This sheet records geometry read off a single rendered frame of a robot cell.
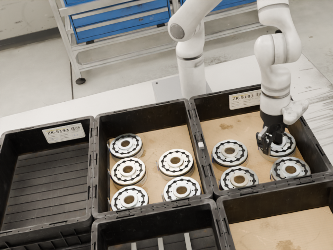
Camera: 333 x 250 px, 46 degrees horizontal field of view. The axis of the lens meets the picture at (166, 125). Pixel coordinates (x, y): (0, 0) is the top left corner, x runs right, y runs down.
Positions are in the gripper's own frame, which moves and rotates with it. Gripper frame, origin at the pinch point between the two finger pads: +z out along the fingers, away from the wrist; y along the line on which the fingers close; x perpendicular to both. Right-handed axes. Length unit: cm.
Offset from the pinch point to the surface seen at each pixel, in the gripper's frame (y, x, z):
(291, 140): -6.0, 2.3, 1.9
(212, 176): 22.7, -3.1, -5.2
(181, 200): 33.0, -4.3, -5.3
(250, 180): 13.3, 1.9, 1.8
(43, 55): -52, -264, 86
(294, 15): -216, -114, 87
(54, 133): 37, -56, -2
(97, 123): 28, -44, -6
